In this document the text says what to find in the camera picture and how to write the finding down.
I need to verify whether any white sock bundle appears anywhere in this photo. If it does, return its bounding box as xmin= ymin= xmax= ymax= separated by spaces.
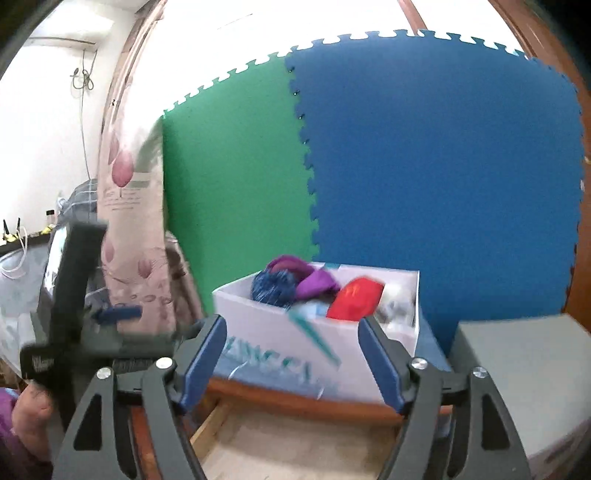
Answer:
xmin=374 ymin=298 xmax=416 ymax=329

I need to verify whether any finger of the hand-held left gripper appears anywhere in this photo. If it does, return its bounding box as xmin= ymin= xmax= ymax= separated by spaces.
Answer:
xmin=92 ymin=305 xmax=143 ymax=326

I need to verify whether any green foam mat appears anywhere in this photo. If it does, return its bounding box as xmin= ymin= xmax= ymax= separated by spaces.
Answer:
xmin=161 ymin=58 xmax=321 ymax=305

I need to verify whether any blue foam mat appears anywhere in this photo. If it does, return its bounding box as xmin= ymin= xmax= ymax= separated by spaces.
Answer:
xmin=284 ymin=30 xmax=583 ymax=361

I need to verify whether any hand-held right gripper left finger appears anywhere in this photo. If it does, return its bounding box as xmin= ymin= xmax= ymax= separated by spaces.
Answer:
xmin=51 ymin=314 xmax=228 ymax=480

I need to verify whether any grey cabinet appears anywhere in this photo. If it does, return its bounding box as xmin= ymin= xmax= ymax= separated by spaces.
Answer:
xmin=443 ymin=314 xmax=591 ymax=480

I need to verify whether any wooden drawer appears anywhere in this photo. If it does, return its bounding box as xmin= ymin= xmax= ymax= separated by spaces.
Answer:
xmin=189 ymin=399 xmax=402 ymax=480

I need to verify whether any white charging cable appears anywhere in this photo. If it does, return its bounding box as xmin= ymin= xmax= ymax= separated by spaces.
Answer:
xmin=0 ymin=235 xmax=31 ymax=280

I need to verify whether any white patterned bed sheet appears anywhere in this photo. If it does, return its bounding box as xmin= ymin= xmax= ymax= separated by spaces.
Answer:
xmin=0 ymin=235 xmax=61 ymax=365

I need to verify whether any grey plaid blanket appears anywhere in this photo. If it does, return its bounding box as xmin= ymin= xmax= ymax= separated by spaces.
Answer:
xmin=58 ymin=178 xmax=100 ymax=232

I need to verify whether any light blue underwear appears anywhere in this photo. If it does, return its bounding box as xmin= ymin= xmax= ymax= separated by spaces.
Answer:
xmin=295 ymin=300 xmax=331 ymax=319

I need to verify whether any purple underwear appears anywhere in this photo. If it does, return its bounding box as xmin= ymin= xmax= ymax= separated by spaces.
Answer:
xmin=267 ymin=255 xmax=342 ymax=301

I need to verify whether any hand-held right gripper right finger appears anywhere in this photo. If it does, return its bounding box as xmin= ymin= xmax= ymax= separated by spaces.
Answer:
xmin=358 ymin=315 xmax=529 ymax=480

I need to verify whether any white shoe box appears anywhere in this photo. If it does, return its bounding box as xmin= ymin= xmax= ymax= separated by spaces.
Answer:
xmin=212 ymin=261 xmax=421 ymax=404

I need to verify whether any blue checked cloth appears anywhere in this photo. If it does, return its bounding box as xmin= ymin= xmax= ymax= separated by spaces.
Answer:
xmin=210 ymin=323 xmax=455 ymax=402

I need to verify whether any person's left hand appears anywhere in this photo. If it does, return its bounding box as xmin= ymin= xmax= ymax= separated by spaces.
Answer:
xmin=10 ymin=381 xmax=61 ymax=462

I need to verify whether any person's left forearm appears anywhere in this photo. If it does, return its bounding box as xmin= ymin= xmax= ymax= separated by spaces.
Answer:
xmin=0 ymin=388 xmax=51 ymax=480

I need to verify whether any dark blue patterned underwear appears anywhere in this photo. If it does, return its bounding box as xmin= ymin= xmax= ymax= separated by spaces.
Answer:
xmin=250 ymin=270 xmax=298 ymax=308

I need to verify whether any red underwear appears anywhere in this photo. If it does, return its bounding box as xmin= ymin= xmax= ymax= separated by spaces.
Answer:
xmin=326 ymin=277 xmax=385 ymax=321

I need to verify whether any white air conditioner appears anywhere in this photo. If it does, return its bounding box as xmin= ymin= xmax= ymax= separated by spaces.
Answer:
xmin=28 ymin=28 xmax=116 ymax=49

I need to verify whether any pink flowered curtain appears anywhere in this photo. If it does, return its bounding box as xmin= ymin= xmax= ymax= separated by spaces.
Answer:
xmin=95 ymin=69 xmax=208 ymax=342

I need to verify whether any grey wall cable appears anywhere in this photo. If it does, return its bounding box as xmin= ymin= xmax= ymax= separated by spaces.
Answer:
xmin=69 ymin=48 xmax=100 ymax=178

